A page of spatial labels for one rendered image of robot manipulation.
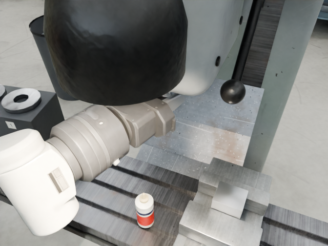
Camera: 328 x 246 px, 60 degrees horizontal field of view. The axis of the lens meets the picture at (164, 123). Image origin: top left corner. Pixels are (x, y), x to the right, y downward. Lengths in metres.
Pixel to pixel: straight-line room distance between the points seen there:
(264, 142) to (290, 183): 1.10
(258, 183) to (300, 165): 1.49
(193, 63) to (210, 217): 0.36
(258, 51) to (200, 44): 0.50
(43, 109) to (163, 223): 0.40
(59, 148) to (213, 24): 0.23
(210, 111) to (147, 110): 0.48
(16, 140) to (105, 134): 0.10
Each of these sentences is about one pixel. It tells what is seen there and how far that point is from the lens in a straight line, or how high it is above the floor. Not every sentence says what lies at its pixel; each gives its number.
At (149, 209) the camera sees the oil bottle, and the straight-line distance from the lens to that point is 0.64.
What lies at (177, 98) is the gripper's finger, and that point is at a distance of 0.46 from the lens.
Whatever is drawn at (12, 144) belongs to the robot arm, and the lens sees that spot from 0.35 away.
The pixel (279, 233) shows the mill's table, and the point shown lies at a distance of 0.74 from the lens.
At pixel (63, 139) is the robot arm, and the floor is 1.28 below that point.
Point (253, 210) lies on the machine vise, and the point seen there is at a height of 0.98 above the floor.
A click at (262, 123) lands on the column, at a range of 0.93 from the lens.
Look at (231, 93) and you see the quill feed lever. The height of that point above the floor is 1.33.
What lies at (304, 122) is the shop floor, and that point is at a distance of 2.56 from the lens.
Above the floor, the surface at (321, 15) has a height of 0.23.
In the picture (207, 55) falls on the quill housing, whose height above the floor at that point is 1.38.
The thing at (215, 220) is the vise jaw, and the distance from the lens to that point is 0.59.
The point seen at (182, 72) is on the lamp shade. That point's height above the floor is 1.44.
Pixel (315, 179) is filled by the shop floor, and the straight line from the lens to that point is 2.16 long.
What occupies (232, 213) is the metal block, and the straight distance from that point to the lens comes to 0.60.
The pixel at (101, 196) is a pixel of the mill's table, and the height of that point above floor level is 0.90.
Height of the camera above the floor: 1.52
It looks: 42 degrees down
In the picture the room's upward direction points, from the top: straight up
